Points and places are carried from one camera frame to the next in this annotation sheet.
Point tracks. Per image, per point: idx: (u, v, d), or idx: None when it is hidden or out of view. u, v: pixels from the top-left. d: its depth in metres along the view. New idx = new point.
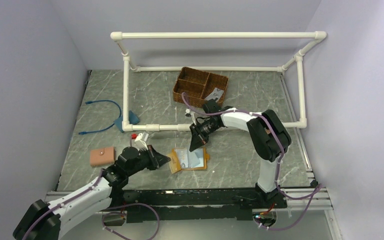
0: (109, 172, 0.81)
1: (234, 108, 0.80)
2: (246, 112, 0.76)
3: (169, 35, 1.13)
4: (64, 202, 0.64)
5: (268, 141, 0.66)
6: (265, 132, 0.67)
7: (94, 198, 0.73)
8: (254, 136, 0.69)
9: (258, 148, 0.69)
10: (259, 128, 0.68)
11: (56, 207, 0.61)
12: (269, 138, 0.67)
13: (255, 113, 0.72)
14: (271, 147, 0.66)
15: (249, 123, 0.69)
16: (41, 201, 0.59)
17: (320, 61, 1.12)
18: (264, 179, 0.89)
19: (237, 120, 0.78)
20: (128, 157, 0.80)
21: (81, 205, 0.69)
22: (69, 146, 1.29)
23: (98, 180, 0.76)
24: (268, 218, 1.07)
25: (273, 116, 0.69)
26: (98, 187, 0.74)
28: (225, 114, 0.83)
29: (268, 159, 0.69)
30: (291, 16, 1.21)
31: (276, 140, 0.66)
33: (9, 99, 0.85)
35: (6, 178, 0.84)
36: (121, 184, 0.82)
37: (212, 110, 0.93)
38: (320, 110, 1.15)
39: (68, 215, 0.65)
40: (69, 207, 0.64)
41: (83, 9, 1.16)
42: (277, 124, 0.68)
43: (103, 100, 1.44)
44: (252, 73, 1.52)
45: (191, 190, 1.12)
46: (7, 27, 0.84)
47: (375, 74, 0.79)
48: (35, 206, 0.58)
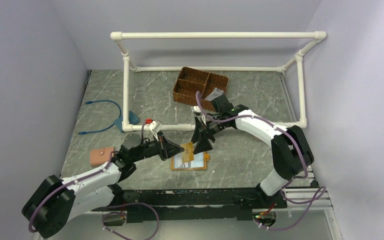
0: (117, 159, 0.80)
1: (251, 115, 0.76)
2: (270, 123, 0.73)
3: (169, 35, 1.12)
4: (78, 179, 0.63)
5: (293, 163, 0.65)
6: (290, 153, 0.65)
7: (104, 180, 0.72)
8: (277, 154, 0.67)
9: (280, 167, 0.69)
10: (285, 148, 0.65)
11: (70, 183, 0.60)
12: (293, 159, 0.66)
13: (279, 129, 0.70)
14: (294, 168, 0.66)
15: (274, 142, 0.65)
16: (56, 176, 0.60)
17: (320, 61, 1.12)
18: (269, 186, 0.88)
19: (257, 130, 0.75)
20: (131, 146, 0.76)
21: (92, 186, 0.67)
22: (69, 146, 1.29)
23: (108, 163, 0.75)
24: (268, 218, 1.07)
25: (300, 135, 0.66)
26: (109, 171, 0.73)
28: (241, 120, 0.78)
29: (288, 178, 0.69)
30: (291, 16, 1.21)
31: (301, 161, 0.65)
33: (9, 99, 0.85)
35: (6, 178, 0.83)
36: (128, 171, 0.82)
37: (223, 108, 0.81)
38: (320, 110, 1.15)
39: (79, 194, 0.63)
40: (82, 184, 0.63)
41: (83, 9, 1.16)
42: (303, 144, 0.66)
43: (103, 100, 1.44)
44: (252, 73, 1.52)
45: (191, 190, 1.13)
46: (7, 26, 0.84)
47: (374, 73, 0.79)
48: (50, 181, 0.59)
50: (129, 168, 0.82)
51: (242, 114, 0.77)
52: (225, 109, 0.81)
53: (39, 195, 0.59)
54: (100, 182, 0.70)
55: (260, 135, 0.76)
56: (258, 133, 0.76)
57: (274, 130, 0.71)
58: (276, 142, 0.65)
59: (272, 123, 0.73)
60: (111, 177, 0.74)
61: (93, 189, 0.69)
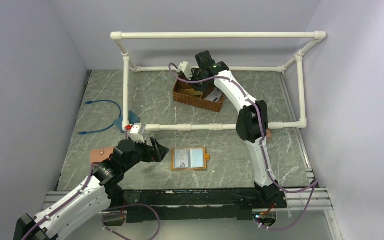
0: (103, 168, 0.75)
1: (229, 78, 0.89)
2: (244, 93, 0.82)
3: (169, 35, 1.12)
4: (50, 214, 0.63)
5: (250, 128, 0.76)
6: (251, 119, 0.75)
7: (85, 201, 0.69)
8: (240, 121, 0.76)
9: (240, 129, 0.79)
10: (248, 117, 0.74)
11: (43, 220, 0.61)
12: (253, 126, 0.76)
13: (250, 100, 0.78)
14: (251, 132, 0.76)
15: (240, 112, 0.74)
16: (28, 215, 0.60)
17: (321, 61, 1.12)
18: (258, 171, 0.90)
19: (229, 92, 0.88)
20: (124, 150, 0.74)
21: (71, 211, 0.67)
22: (69, 146, 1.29)
23: (87, 180, 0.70)
24: (268, 218, 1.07)
25: (264, 108, 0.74)
26: (87, 190, 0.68)
28: (219, 79, 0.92)
29: (244, 139, 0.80)
30: (292, 16, 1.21)
31: (260, 128, 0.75)
33: (9, 99, 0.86)
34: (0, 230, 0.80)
35: (5, 178, 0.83)
36: (117, 179, 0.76)
37: (205, 63, 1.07)
38: (319, 110, 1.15)
39: (59, 224, 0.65)
40: (56, 217, 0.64)
41: (82, 8, 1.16)
42: (265, 114, 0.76)
43: (102, 100, 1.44)
44: (252, 73, 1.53)
45: (191, 190, 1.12)
46: (6, 26, 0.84)
47: (374, 72, 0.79)
48: (23, 221, 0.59)
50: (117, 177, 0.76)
51: (221, 75, 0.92)
52: (207, 64, 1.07)
53: (17, 235, 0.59)
54: (80, 205, 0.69)
55: (232, 98, 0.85)
56: (231, 96, 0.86)
57: (246, 100, 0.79)
58: (244, 111, 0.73)
59: (246, 93, 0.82)
60: (94, 195, 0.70)
61: (76, 211, 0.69)
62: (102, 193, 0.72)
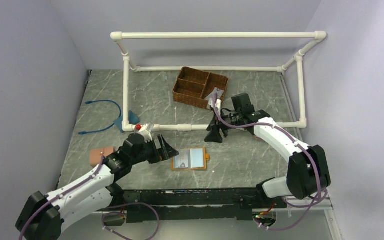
0: (111, 159, 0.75)
1: (273, 123, 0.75)
2: (291, 138, 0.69)
3: (169, 35, 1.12)
4: (63, 193, 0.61)
5: (306, 182, 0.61)
6: (306, 172, 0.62)
7: (95, 187, 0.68)
8: (292, 172, 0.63)
9: (293, 186, 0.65)
10: (302, 167, 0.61)
11: (56, 198, 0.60)
12: (309, 179, 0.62)
13: (300, 145, 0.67)
14: (306, 186, 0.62)
15: (290, 159, 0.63)
16: (40, 193, 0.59)
17: (321, 61, 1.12)
18: (275, 191, 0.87)
19: (272, 139, 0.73)
20: (135, 142, 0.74)
21: (82, 195, 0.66)
22: (69, 146, 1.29)
23: (99, 167, 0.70)
24: (268, 218, 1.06)
25: (319, 157, 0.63)
26: (99, 176, 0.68)
28: (260, 127, 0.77)
29: (298, 196, 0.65)
30: (292, 16, 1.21)
31: (317, 183, 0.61)
33: (9, 99, 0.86)
34: None
35: (5, 178, 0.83)
36: (124, 170, 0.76)
37: (244, 108, 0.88)
38: (320, 110, 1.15)
39: (69, 206, 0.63)
40: (68, 198, 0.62)
41: (83, 9, 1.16)
42: (321, 165, 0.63)
43: (102, 100, 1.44)
44: (252, 73, 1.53)
45: (191, 190, 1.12)
46: (4, 24, 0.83)
47: (374, 72, 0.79)
48: (35, 198, 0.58)
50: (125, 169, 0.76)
51: (262, 122, 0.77)
52: (246, 109, 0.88)
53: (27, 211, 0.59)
54: (90, 190, 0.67)
55: (277, 148, 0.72)
56: (275, 145, 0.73)
57: (295, 146, 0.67)
58: (295, 160, 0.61)
59: (294, 138, 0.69)
60: (104, 182, 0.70)
61: (85, 196, 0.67)
62: (109, 181, 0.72)
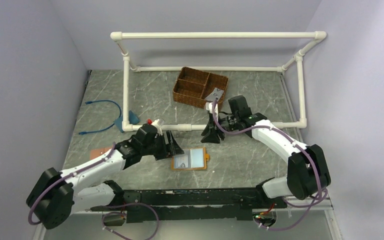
0: (122, 145, 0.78)
1: (270, 125, 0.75)
2: (289, 138, 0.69)
3: (169, 35, 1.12)
4: (77, 171, 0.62)
5: (307, 182, 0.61)
6: (306, 172, 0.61)
7: (106, 170, 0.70)
8: (292, 172, 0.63)
9: (293, 185, 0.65)
10: (301, 167, 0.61)
11: (69, 176, 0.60)
12: (308, 179, 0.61)
13: (298, 144, 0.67)
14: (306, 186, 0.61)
15: (290, 159, 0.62)
16: (54, 170, 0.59)
17: (321, 61, 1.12)
18: (275, 190, 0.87)
19: (270, 140, 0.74)
20: (149, 131, 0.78)
21: (93, 177, 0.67)
22: (69, 146, 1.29)
23: (111, 152, 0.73)
24: (268, 218, 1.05)
25: (319, 156, 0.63)
26: (111, 160, 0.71)
28: (257, 129, 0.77)
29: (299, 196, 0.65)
30: (292, 16, 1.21)
31: (317, 183, 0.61)
33: (9, 99, 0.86)
34: None
35: (5, 177, 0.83)
36: (134, 158, 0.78)
37: (241, 112, 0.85)
38: (319, 110, 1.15)
39: (80, 186, 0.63)
40: (82, 177, 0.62)
41: (83, 9, 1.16)
42: (320, 165, 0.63)
43: (102, 100, 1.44)
44: (252, 73, 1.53)
45: (191, 190, 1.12)
46: (4, 24, 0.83)
47: (374, 72, 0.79)
48: (48, 174, 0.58)
50: (135, 157, 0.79)
51: (259, 124, 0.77)
52: (243, 113, 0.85)
53: (39, 188, 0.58)
54: (102, 172, 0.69)
55: (276, 149, 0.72)
56: (274, 146, 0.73)
57: (293, 146, 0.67)
58: (294, 160, 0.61)
59: (292, 138, 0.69)
60: (114, 166, 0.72)
61: (96, 179, 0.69)
62: (119, 168, 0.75)
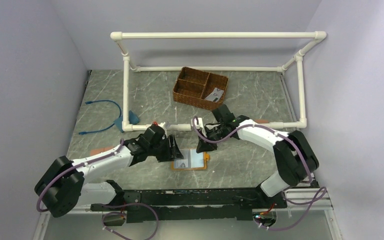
0: (130, 142, 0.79)
1: (252, 122, 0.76)
2: (271, 130, 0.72)
3: (169, 35, 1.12)
4: (88, 161, 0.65)
5: (296, 168, 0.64)
6: (292, 157, 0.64)
7: (114, 163, 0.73)
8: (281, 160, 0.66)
9: (285, 173, 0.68)
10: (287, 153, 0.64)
11: (81, 165, 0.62)
12: (297, 164, 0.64)
13: (281, 134, 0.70)
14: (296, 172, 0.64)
15: (276, 147, 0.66)
16: (65, 158, 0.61)
17: (321, 61, 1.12)
18: (272, 188, 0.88)
19: (255, 136, 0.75)
20: (157, 131, 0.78)
21: (102, 168, 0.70)
22: (69, 146, 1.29)
23: (120, 147, 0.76)
24: (268, 218, 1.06)
25: (300, 140, 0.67)
26: (120, 154, 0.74)
28: (242, 129, 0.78)
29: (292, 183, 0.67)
30: (291, 16, 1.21)
31: (305, 166, 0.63)
33: (9, 99, 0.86)
34: None
35: (5, 177, 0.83)
36: (140, 156, 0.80)
37: (224, 118, 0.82)
38: (319, 110, 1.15)
39: (89, 175, 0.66)
40: (92, 167, 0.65)
41: (83, 9, 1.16)
42: (305, 149, 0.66)
43: (102, 100, 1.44)
44: (252, 73, 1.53)
45: (191, 190, 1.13)
46: (4, 24, 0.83)
47: (374, 72, 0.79)
48: (60, 162, 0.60)
50: (141, 154, 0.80)
51: (243, 125, 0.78)
52: (227, 119, 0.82)
53: (50, 175, 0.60)
54: (110, 165, 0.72)
55: (264, 144, 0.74)
56: (261, 142, 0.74)
57: (276, 136, 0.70)
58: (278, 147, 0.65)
59: (273, 129, 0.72)
60: (122, 161, 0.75)
61: (103, 171, 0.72)
62: (126, 162, 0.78)
